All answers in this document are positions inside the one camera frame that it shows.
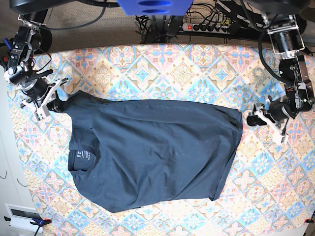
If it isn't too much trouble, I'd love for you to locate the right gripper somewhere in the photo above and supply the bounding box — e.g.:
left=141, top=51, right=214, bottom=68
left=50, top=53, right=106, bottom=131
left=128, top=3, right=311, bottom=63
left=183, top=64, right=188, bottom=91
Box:
left=20, top=78, right=68, bottom=115

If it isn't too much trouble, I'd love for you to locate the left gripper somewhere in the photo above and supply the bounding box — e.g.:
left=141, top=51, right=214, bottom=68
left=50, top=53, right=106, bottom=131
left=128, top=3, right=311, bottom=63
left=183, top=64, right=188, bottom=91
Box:
left=247, top=95, right=295, bottom=135

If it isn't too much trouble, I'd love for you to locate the dark navy t-shirt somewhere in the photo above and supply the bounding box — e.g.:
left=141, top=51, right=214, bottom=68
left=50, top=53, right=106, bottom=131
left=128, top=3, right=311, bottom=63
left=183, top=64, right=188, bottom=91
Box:
left=63, top=91, right=243, bottom=213

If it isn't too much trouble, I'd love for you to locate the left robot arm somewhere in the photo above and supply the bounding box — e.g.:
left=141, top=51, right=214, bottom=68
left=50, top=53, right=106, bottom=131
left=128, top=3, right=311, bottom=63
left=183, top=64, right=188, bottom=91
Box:
left=247, top=14, right=315, bottom=136

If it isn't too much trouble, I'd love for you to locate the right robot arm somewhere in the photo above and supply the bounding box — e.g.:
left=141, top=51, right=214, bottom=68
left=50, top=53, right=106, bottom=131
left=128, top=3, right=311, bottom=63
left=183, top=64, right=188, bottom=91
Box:
left=2, top=9, right=68, bottom=121

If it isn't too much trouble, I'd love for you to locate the patterned colourful tablecloth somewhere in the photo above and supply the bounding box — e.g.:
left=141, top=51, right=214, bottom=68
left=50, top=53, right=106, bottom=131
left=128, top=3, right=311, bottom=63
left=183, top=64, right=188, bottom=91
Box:
left=7, top=44, right=315, bottom=236

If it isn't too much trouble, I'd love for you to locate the blue orange clamp top left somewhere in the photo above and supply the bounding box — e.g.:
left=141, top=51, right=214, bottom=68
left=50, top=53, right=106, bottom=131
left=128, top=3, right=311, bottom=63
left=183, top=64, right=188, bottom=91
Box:
left=0, top=38, right=13, bottom=71

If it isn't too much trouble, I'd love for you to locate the blue orange clamp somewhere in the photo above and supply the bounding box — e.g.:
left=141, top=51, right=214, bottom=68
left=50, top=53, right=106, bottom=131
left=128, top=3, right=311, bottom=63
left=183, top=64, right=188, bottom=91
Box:
left=0, top=38, right=13, bottom=71
left=4, top=216, right=52, bottom=236

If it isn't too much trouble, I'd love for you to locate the white power strip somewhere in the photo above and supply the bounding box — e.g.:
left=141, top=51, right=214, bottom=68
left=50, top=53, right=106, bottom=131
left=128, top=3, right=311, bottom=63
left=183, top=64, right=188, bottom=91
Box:
left=182, top=23, right=228, bottom=34

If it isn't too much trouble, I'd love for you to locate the orange clamp bottom right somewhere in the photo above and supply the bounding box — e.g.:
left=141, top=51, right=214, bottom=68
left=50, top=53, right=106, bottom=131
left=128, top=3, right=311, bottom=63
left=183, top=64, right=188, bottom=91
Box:
left=304, top=218, right=314, bottom=224

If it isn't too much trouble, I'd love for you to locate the blue orange clamp bottom left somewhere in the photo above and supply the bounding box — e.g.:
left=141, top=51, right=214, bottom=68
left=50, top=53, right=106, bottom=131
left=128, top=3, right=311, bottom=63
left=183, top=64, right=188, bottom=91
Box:
left=4, top=216, right=52, bottom=236

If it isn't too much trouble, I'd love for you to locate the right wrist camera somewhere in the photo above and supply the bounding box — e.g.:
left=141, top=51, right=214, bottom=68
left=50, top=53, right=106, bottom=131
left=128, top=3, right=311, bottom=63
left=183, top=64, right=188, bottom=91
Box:
left=34, top=106, right=50, bottom=121

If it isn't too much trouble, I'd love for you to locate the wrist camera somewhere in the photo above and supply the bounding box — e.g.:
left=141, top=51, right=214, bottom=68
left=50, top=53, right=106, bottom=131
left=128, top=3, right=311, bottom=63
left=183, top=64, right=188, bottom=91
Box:
left=34, top=106, right=50, bottom=121
left=273, top=133, right=288, bottom=145

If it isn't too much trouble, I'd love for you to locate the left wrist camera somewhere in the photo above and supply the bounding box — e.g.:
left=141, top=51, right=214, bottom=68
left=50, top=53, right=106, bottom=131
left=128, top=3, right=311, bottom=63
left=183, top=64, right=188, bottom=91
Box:
left=273, top=133, right=288, bottom=145

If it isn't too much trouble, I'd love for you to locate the white wall outlet box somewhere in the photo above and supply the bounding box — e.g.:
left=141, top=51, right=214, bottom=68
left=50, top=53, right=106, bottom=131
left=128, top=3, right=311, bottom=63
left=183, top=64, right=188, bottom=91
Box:
left=5, top=203, right=40, bottom=233

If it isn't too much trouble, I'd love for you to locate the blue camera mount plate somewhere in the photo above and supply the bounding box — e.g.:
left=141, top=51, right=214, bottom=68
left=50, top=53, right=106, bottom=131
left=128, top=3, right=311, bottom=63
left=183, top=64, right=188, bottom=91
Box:
left=117, top=0, right=193, bottom=16

